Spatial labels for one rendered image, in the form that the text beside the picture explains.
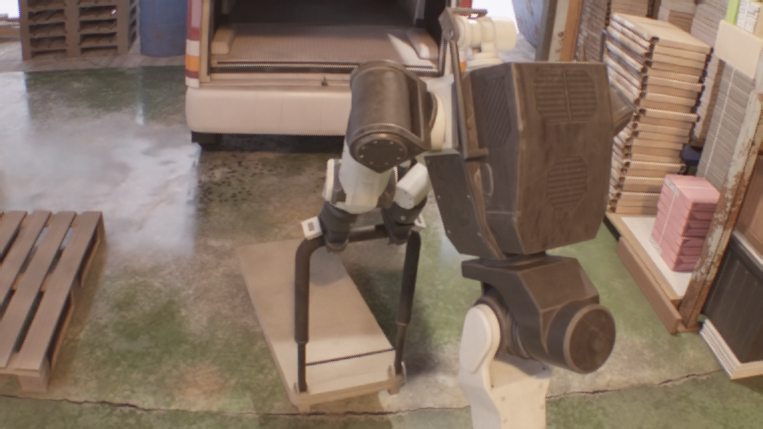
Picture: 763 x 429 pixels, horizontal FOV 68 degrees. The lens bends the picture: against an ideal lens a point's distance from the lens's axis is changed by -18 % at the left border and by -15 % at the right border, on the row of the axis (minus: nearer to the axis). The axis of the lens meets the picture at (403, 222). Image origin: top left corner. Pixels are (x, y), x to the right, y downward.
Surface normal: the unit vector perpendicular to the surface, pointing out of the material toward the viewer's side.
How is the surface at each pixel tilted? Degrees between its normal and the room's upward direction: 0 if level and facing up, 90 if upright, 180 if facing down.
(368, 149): 121
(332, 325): 0
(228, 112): 88
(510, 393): 60
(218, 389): 0
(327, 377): 0
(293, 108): 87
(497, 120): 90
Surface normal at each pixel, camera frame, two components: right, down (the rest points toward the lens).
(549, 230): 0.46, 0.30
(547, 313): 0.44, 0.05
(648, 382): 0.11, -0.86
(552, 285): 0.23, -0.66
